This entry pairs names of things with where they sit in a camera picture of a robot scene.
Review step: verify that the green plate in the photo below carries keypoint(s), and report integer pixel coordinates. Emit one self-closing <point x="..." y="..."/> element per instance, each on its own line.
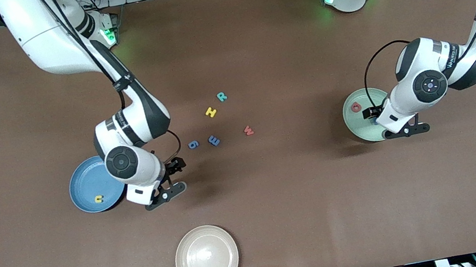
<point x="356" y="125"/>

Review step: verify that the blue foam letter g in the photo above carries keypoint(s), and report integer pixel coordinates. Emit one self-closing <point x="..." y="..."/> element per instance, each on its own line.
<point x="191" y="144"/>

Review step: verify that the beige plate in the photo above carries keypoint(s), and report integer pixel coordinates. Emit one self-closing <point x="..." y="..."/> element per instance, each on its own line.
<point x="207" y="259"/>

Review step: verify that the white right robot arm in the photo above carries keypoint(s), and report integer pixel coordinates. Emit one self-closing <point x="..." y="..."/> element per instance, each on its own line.
<point x="51" y="44"/>

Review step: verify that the brown table cover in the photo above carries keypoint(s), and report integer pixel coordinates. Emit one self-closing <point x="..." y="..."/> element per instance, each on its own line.
<point x="280" y="204"/>

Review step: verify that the red foam small w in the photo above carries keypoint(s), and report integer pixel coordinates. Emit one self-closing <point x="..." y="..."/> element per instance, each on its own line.
<point x="249" y="131"/>

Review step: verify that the blue plate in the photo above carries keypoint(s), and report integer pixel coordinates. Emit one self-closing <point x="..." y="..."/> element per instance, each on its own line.
<point x="90" y="184"/>

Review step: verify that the yellow foam letter H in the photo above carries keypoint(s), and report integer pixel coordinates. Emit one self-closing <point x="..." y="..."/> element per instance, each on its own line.
<point x="211" y="112"/>

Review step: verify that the yellow foam letter n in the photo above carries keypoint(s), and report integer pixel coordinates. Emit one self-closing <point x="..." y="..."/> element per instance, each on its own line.
<point x="96" y="199"/>

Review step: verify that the teal foam letter R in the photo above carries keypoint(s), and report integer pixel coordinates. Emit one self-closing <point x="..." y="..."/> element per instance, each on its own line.
<point x="220" y="97"/>

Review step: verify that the blue foam letter m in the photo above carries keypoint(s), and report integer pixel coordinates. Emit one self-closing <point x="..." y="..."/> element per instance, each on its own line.
<point x="214" y="140"/>

